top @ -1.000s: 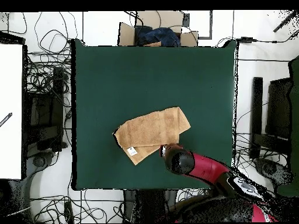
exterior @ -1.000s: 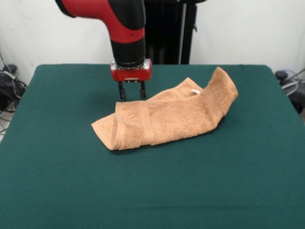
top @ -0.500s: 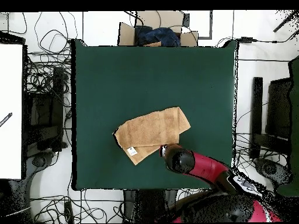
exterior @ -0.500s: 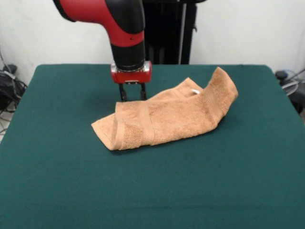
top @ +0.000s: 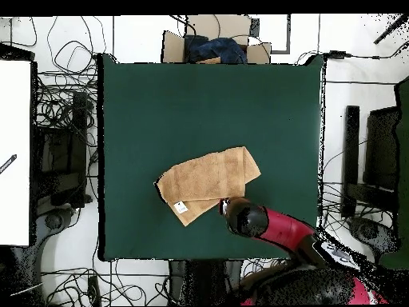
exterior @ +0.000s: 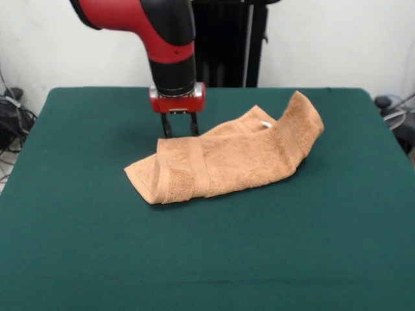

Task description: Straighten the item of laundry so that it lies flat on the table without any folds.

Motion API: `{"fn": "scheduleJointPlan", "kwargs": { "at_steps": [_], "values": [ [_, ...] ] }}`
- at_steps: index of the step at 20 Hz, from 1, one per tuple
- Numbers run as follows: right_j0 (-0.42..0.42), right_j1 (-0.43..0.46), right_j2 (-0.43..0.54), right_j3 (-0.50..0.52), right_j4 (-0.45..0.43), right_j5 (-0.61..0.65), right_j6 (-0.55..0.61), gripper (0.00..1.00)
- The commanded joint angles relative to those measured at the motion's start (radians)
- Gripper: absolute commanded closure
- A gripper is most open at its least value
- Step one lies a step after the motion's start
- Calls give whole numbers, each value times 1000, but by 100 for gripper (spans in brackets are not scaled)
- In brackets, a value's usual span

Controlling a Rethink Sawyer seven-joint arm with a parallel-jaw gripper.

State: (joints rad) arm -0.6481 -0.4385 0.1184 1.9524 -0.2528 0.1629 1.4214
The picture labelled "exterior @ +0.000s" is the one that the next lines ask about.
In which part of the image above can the tan terry towel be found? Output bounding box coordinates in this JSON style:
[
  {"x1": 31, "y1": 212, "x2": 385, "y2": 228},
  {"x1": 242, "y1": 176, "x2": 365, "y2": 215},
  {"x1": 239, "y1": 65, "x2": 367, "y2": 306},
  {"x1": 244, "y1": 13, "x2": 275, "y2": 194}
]
[{"x1": 124, "y1": 90, "x2": 325, "y2": 205}]

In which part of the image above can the dark green table cloth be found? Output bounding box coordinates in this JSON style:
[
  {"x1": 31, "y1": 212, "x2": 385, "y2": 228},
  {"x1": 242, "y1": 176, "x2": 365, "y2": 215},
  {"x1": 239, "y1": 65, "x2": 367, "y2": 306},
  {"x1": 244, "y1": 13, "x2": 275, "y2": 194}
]
[{"x1": 0, "y1": 86, "x2": 415, "y2": 311}]

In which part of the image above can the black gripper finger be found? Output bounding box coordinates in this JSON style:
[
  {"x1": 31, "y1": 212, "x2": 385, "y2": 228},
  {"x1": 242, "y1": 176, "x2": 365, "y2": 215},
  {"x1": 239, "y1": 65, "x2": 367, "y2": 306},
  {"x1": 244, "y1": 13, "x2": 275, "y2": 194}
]
[
  {"x1": 187, "y1": 111, "x2": 200, "y2": 138},
  {"x1": 160, "y1": 113, "x2": 175, "y2": 140}
]

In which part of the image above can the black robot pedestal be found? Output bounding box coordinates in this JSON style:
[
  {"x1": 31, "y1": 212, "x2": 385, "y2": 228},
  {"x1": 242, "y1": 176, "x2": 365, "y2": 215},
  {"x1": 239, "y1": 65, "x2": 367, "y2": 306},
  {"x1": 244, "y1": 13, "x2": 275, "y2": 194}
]
[{"x1": 189, "y1": 0, "x2": 270, "y2": 88}]

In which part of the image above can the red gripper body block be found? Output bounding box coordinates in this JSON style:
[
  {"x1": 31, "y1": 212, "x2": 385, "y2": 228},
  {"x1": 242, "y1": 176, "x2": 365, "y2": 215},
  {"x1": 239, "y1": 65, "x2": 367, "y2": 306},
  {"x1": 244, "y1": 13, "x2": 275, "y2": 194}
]
[{"x1": 148, "y1": 82, "x2": 208, "y2": 115}]

